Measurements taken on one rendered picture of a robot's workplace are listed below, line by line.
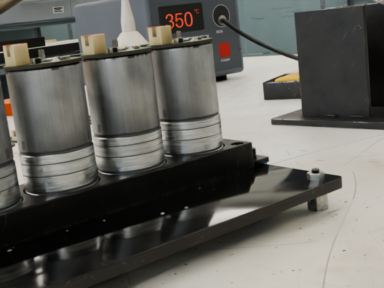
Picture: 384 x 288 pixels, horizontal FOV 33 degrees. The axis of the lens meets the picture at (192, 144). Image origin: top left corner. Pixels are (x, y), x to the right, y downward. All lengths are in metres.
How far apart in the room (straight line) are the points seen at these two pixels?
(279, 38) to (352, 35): 5.22
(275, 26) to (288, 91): 5.11
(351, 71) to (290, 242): 0.19
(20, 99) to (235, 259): 0.08
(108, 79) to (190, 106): 0.03
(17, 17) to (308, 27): 2.62
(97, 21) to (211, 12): 0.12
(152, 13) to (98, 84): 0.40
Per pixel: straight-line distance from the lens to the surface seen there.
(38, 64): 0.20
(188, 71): 0.23
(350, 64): 0.37
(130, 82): 0.22
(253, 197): 0.21
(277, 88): 0.50
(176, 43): 0.23
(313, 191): 0.22
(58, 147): 0.21
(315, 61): 0.39
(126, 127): 0.22
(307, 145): 0.33
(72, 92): 0.21
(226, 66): 0.67
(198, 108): 0.23
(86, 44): 0.22
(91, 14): 0.71
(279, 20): 5.58
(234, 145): 0.25
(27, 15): 2.99
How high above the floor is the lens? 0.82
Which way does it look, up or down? 11 degrees down
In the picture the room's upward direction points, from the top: 7 degrees counter-clockwise
